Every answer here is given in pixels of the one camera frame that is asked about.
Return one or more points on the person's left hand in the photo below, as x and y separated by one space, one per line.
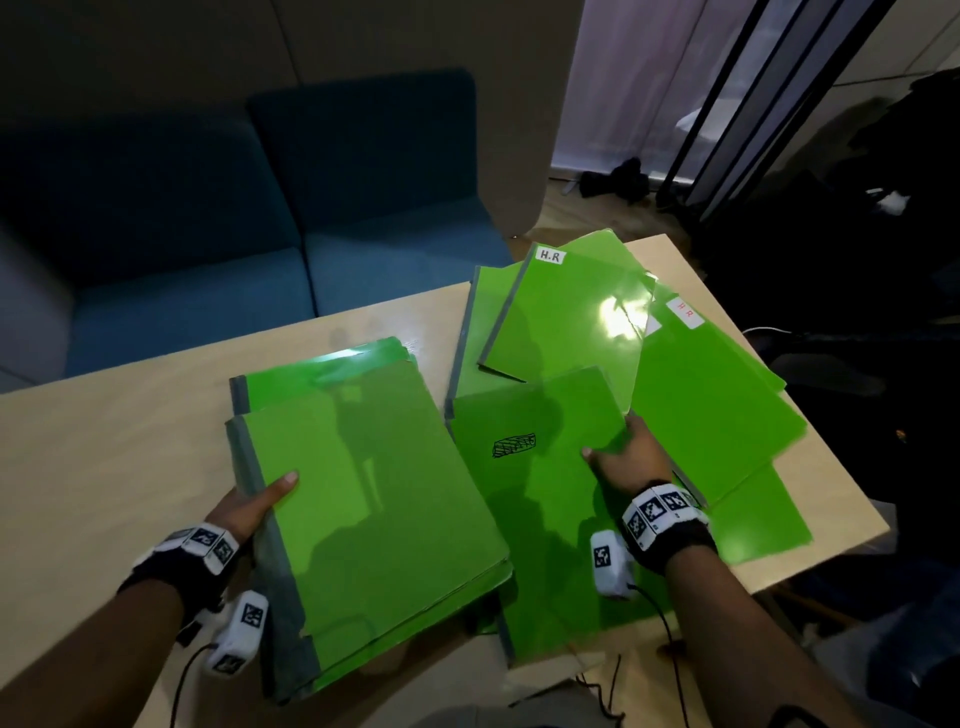
244 510

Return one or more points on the person's right hand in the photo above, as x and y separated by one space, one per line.
637 465

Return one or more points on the pile of green folders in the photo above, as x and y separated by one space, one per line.
712 405

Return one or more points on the green folder black scribble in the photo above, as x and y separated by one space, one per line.
540 525

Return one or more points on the stack of green folders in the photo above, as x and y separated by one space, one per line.
375 487

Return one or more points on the person's left forearm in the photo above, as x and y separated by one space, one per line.
90 660

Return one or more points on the person's right forearm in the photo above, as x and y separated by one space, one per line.
750 652

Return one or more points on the person's grey trousers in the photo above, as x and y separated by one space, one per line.
510 712

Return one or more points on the black marker wristband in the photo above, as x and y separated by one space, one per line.
667 536
180 574

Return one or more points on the black object on floor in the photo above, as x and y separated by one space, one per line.
615 180

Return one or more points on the blue fabric sofa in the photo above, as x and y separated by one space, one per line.
187 195

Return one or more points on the white curtain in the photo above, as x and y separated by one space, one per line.
622 75

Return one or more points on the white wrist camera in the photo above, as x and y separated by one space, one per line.
240 630
609 566

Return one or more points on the black metal door frame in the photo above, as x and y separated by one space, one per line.
750 97

